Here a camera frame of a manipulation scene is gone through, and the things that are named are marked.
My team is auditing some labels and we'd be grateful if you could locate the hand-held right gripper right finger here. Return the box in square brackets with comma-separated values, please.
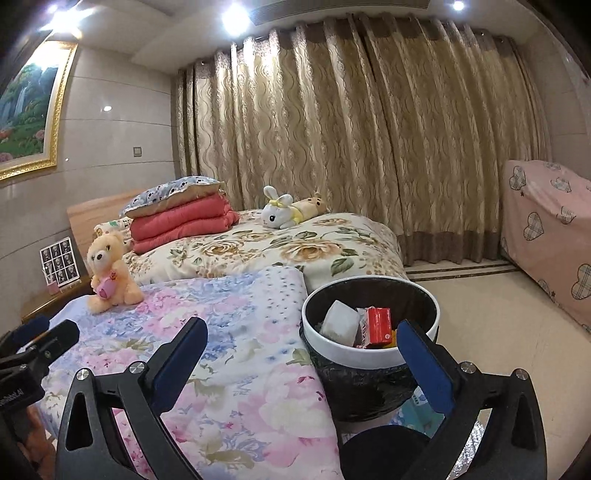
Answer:
[396, 319, 548, 480]

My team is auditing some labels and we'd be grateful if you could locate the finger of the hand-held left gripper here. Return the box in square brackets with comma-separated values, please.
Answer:
[0, 315, 51, 352]
[0, 319, 80, 384]

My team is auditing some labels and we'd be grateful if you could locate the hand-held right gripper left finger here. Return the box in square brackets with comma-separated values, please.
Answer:
[55, 318, 208, 480]

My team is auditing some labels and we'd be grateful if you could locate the white bin with black liner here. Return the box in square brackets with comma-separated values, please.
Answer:
[300, 276, 441, 423]

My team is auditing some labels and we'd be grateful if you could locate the red drink carton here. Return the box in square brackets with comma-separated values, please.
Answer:
[353, 307, 393, 349]

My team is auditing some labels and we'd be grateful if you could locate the person's left hand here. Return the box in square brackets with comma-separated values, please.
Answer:
[14, 406, 58, 472]

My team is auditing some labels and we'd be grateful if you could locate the wooden nightstand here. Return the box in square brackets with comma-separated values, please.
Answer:
[21, 277, 95, 326]

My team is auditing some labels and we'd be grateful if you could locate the teal printed packet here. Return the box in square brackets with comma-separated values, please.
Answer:
[388, 383, 444, 435]

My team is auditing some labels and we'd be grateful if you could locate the blue pink floral blanket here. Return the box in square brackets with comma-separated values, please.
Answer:
[34, 267, 345, 480]

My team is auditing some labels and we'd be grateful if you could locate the black and white photo sheet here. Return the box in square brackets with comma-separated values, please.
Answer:
[39, 237, 79, 289]

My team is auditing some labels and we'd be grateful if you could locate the cream teddy bear plush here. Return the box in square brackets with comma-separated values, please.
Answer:
[87, 232, 145, 315]

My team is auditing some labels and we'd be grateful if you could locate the black round stool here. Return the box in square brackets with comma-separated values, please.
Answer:
[339, 425, 444, 480]

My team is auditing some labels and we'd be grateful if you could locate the silver patterned mat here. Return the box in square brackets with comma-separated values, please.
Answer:
[443, 415, 490, 480]

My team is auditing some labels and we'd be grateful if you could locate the white cartoon print pillow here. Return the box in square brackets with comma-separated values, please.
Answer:
[93, 217, 134, 241]

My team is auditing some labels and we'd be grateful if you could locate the wooden headboard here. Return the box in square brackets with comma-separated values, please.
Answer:
[67, 189, 144, 278]

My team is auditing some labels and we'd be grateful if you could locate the folded red quilt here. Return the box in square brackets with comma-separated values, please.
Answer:
[129, 194, 241, 254]

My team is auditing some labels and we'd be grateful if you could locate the cream rose print duvet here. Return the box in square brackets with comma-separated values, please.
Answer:
[124, 209, 409, 291]

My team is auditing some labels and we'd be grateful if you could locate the dotted blue pillow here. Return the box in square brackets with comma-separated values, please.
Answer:
[119, 176, 227, 220]

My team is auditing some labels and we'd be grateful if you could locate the white bunny plush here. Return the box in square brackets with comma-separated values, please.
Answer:
[261, 186, 296, 230]

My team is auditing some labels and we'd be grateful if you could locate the pink heart print cover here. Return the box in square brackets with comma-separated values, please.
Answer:
[500, 159, 591, 334]

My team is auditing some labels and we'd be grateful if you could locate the brown bear plush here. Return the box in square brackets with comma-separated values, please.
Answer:
[288, 193, 331, 223]

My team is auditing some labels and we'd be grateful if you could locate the gold framed landscape painting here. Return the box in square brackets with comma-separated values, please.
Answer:
[0, 41, 79, 182]

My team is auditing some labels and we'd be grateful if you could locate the beige patterned curtain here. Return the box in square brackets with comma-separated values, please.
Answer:
[173, 11, 552, 267]

